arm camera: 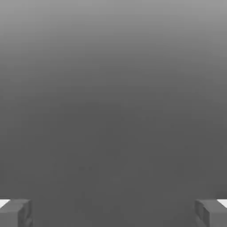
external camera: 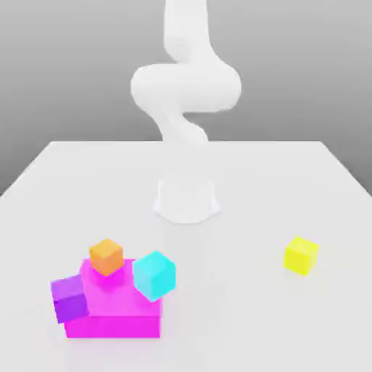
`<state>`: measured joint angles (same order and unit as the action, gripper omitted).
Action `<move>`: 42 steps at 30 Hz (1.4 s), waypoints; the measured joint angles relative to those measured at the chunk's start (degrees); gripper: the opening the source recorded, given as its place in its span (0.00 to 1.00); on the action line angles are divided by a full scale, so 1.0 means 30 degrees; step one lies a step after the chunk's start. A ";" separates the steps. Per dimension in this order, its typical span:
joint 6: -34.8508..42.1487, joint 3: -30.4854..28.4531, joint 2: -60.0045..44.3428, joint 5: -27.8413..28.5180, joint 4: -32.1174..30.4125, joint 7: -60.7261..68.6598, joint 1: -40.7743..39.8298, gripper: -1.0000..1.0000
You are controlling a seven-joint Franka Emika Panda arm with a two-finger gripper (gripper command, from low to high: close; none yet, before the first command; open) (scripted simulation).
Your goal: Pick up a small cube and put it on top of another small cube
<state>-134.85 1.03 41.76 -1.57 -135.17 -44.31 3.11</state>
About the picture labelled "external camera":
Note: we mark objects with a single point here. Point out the small cyan cube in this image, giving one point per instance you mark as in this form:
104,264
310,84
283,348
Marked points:
154,276

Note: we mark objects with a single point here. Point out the small orange cube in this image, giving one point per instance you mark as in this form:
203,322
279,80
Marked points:
106,257

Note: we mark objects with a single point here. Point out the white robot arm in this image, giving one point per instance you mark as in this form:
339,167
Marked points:
186,84

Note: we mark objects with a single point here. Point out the large magenta box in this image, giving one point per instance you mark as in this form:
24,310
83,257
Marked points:
116,314

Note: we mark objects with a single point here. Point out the small yellow cube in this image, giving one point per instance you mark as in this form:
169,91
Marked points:
300,255

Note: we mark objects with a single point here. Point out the small purple cube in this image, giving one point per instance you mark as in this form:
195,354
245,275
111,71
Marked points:
69,299

